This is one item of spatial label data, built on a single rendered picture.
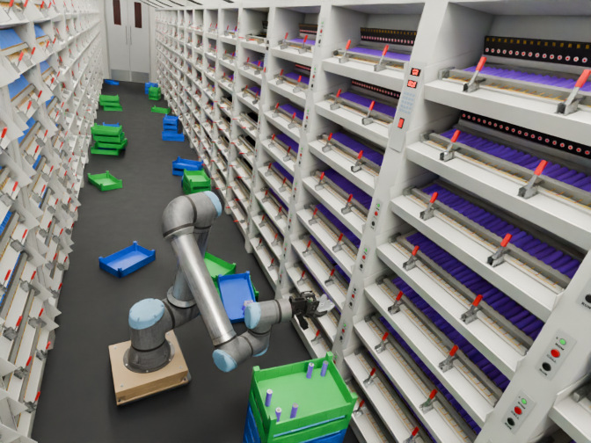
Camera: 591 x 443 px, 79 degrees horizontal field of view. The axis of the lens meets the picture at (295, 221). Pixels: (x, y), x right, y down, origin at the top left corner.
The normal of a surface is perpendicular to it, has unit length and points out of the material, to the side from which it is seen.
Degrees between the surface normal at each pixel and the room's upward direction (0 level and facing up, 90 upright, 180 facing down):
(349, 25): 90
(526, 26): 90
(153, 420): 0
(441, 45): 90
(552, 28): 90
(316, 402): 0
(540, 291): 22
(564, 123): 111
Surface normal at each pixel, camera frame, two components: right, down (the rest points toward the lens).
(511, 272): -0.19, -0.80
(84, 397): 0.15, -0.88
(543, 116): -0.90, 0.37
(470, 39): 0.39, 0.46
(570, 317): -0.91, 0.05
